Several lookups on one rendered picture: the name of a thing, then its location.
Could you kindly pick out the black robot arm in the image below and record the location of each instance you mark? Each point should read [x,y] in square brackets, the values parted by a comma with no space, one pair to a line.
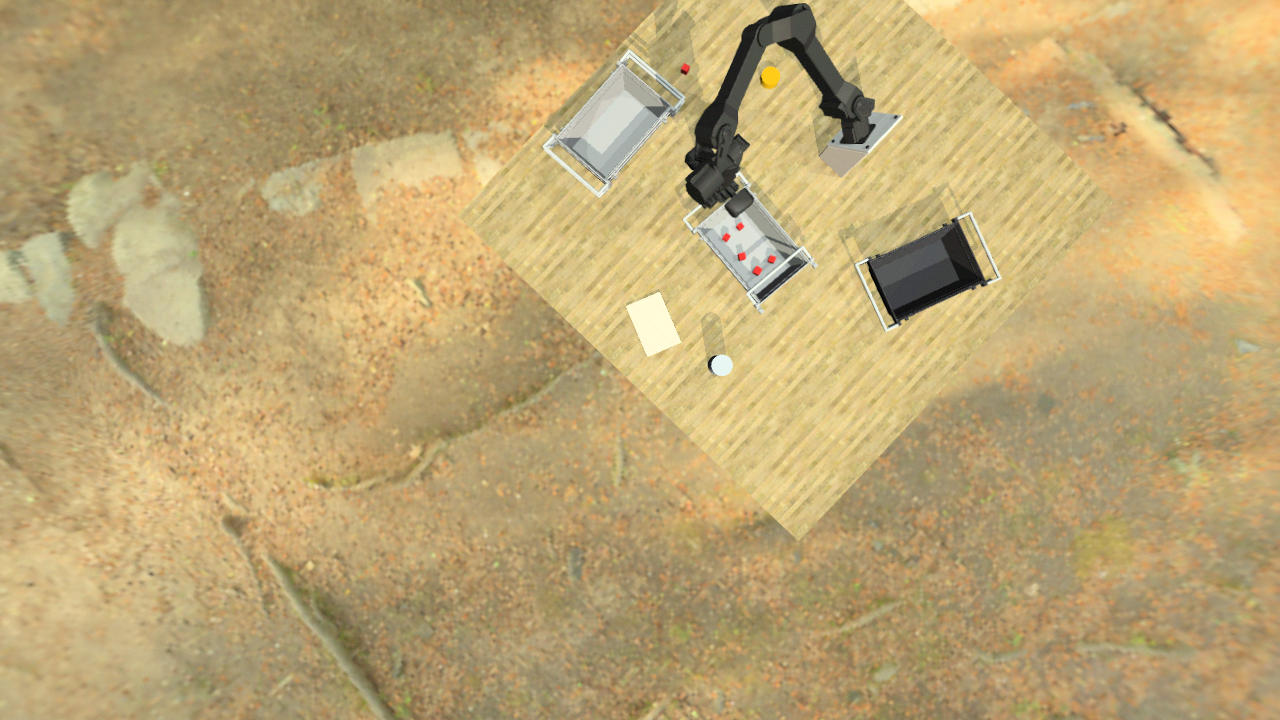
[792,27]

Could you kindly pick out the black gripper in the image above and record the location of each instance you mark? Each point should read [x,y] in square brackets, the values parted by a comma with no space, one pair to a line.
[739,202]

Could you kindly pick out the dark grey cylinder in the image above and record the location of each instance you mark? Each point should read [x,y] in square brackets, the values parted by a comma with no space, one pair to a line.
[720,365]

